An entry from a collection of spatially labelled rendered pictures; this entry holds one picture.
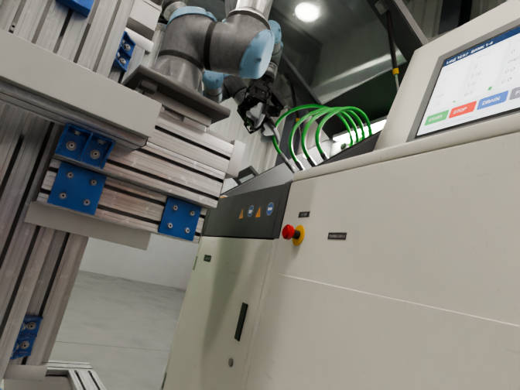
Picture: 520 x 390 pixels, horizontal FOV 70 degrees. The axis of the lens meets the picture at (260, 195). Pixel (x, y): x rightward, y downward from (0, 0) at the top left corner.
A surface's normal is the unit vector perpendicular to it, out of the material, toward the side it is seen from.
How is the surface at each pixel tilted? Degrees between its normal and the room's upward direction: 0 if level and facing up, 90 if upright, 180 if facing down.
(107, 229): 90
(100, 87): 90
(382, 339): 90
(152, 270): 90
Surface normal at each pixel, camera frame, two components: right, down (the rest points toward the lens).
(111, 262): 0.57, -0.04
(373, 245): -0.87, -0.29
